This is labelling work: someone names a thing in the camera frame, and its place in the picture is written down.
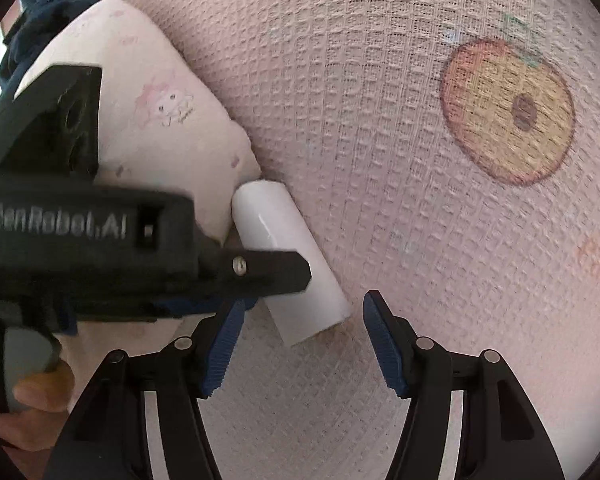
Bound white paper roll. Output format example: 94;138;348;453
232;180;351;347

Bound person left hand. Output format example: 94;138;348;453
0;360;74;479

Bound pale pink printed pillow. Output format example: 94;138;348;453
14;0;262;411

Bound dark blue cloth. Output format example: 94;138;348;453
0;0;99;115

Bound pink Hello Kitty sofa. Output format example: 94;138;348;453
125;0;600;479

